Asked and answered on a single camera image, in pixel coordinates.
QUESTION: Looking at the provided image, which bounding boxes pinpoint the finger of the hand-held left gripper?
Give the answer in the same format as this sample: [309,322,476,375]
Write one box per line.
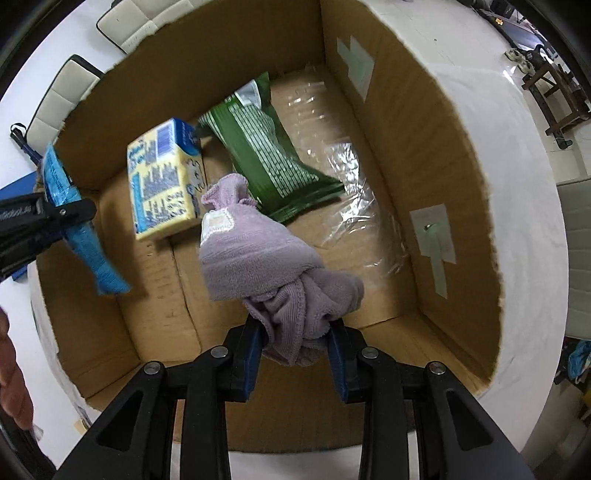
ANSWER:
[0,191,98,281]

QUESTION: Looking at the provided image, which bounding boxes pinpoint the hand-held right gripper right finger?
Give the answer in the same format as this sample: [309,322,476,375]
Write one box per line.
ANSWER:
[326,318,536,480]

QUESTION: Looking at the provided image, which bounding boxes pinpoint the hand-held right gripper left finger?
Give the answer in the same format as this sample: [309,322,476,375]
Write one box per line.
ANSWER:
[58,318,269,480]

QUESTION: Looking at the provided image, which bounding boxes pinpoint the blue packet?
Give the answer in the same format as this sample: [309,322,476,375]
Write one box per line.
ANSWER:
[38,143,132,296]

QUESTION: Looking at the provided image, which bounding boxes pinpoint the purple towel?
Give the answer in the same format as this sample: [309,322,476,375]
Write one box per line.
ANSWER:
[199,174,365,368]

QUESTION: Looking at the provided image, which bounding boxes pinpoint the yellow blue carton box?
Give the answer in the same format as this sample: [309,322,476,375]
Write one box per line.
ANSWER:
[126,118,206,243]

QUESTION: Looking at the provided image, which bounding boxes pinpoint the cardboard box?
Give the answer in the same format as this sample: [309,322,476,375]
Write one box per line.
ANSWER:
[28,0,570,453]

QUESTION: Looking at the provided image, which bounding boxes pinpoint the green snack bag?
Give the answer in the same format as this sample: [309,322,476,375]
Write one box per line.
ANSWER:
[198,71,346,225]

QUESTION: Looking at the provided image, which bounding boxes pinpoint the person's left forearm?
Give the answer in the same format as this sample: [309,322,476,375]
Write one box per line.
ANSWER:
[0,308,36,428]

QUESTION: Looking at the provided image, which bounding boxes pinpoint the blue clamp tool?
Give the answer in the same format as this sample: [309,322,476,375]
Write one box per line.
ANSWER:
[9,122,43,164]

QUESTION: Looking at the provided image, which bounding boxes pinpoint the white padded chair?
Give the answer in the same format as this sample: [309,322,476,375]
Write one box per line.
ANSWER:
[96,0,222,56]
[25,54,106,148]

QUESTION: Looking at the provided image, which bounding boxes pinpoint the blue cloth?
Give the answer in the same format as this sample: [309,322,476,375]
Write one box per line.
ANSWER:
[566,340,591,384]

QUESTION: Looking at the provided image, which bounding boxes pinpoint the wooden stool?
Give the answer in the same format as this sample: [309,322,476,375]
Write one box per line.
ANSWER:
[522,44,591,149]

